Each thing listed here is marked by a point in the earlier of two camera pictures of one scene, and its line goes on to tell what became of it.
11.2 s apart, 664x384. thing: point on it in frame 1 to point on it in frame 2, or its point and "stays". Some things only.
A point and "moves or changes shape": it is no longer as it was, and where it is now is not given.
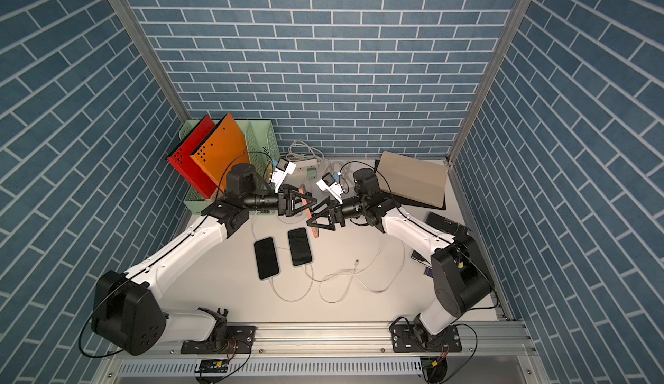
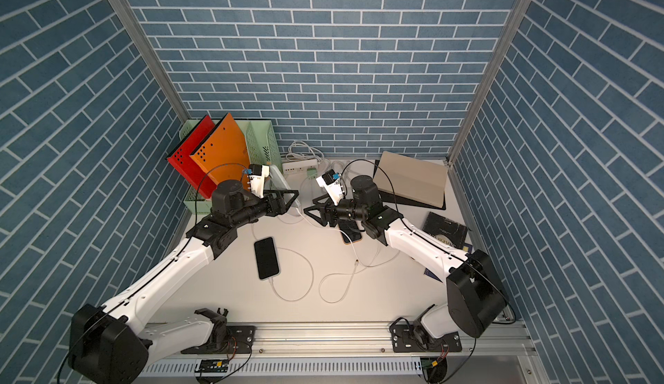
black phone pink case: (315, 229) to (351, 228)
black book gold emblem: (442, 223) stays
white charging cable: (360, 278) to (359, 259)
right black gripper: (335, 214) stays
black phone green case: (267, 260) stays
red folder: (181, 160) stays
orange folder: (225, 147) stays
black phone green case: (300, 248) moves or changes shape
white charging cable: (347, 272) to (339, 231)
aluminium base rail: (358, 341) stays
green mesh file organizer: (264, 152) stays
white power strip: (301, 169) stays
